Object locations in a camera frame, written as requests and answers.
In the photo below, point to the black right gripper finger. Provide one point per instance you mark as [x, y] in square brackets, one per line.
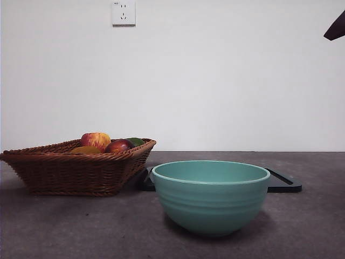
[337, 29]

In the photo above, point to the teal ribbed bowl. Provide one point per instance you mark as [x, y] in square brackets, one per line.
[213, 205]

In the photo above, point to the dark rectangular tray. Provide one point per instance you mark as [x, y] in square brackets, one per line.
[283, 186]

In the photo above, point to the green avocado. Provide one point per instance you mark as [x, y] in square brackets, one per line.
[137, 141]

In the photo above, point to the dark red apple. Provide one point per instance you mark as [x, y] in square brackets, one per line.
[118, 147]

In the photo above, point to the red yellow streaked apple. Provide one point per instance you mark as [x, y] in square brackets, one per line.
[94, 140]

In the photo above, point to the brown wicker basket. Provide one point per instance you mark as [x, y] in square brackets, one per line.
[70, 172]

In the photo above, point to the white wall socket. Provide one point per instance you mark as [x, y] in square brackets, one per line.
[123, 13]

